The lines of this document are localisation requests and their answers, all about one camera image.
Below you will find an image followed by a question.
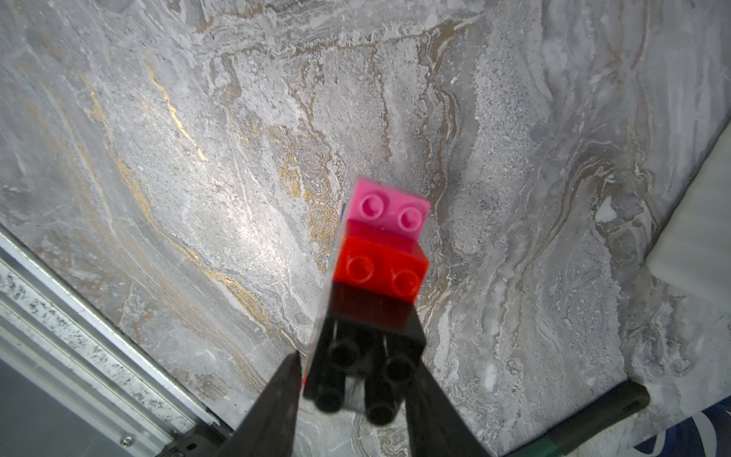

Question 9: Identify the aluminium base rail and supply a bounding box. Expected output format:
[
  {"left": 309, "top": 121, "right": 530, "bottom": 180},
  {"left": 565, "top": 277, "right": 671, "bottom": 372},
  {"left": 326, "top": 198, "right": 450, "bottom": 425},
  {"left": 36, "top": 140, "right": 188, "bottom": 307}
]
[{"left": 1, "top": 228, "right": 232, "bottom": 456}]

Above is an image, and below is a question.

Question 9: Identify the red lego brick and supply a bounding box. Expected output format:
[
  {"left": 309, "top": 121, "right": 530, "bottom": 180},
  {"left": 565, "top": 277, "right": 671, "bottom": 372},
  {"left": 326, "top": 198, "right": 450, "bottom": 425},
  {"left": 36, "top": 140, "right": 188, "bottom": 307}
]
[{"left": 333, "top": 220, "right": 429, "bottom": 304}]

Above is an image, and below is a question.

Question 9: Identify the green handled tool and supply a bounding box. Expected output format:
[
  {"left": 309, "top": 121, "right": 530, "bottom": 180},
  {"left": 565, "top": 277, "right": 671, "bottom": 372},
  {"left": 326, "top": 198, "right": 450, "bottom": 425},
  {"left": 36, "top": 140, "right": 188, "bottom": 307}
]
[{"left": 508, "top": 381, "right": 651, "bottom": 457}]

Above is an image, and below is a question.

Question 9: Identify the pink lego brick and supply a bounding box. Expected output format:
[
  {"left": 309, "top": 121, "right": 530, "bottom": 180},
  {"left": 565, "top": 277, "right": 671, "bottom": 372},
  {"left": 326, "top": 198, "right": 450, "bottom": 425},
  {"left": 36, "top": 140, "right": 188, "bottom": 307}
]
[{"left": 346, "top": 176, "right": 430, "bottom": 240}]

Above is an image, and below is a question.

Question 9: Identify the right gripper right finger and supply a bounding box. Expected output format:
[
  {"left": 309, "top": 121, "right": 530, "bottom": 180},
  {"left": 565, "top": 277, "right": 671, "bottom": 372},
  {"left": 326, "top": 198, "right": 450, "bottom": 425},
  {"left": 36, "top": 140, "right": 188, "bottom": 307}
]
[{"left": 405, "top": 364, "right": 489, "bottom": 456}]

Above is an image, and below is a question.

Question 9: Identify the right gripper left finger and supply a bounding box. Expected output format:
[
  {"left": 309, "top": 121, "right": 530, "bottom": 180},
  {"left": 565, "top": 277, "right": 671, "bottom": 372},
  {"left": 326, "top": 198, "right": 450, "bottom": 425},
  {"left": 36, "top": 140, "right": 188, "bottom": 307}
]
[{"left": 216, "top": 352, "right": 302, "bottom": 456}]

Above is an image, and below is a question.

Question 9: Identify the brown lidded storage box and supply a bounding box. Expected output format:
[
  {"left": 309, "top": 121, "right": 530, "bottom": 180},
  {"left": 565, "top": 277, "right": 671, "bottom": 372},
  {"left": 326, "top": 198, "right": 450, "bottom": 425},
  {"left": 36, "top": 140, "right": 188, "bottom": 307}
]
[{"left": 646, "top": 128, "right": 730, "bottom": 308}]

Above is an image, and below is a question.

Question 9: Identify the black lego brick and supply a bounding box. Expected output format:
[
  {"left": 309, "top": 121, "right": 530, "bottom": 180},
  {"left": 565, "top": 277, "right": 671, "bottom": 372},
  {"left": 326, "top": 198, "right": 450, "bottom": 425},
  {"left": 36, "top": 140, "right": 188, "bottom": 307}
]
[{"left": 303, "top": 281, "right": 426, "bottom": 427}]

